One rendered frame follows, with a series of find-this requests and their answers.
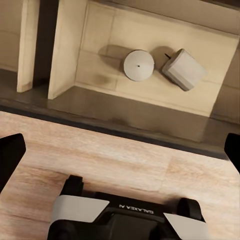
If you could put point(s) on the cabinet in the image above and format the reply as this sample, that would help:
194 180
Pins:
61 61

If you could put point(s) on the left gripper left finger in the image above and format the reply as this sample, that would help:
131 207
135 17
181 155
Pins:
12 149

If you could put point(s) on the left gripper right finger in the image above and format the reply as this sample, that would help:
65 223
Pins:
232 149

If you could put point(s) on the pillar candle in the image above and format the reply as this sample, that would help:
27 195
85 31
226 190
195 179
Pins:
138 65
184 70

